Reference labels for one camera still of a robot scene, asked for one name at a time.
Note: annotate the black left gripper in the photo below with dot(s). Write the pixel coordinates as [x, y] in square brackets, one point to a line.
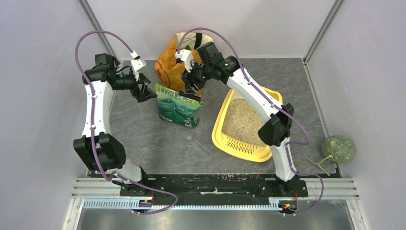
[145, 93]

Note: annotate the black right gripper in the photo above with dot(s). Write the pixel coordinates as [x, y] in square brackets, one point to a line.
[200, 85]

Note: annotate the green cat litter bag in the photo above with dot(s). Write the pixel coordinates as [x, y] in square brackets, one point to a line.
[176, 108]

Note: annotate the orange paper shopping bag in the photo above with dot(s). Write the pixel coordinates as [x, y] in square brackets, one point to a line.
[166, 68]

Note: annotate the yellow litter box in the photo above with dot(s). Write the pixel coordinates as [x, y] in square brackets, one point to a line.
[236, 130]

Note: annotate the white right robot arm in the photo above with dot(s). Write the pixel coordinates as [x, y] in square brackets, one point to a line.
[277, 117]

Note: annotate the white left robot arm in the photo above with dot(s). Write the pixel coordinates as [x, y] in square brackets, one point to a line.
[97, 148]

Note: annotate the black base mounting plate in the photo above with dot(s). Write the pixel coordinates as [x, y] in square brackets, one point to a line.
[213, 188]

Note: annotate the green netted melon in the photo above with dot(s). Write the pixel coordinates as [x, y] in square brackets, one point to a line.
[337, 149]

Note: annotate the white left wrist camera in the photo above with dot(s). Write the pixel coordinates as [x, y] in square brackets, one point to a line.
[137, 63]

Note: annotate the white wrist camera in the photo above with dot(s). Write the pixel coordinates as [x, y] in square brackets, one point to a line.
[137, 63]
[184, 56]

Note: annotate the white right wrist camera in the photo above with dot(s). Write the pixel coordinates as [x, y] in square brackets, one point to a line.
[184, 56]

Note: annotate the aluminium slotted rail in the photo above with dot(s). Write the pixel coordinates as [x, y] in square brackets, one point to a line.
[148, 205]

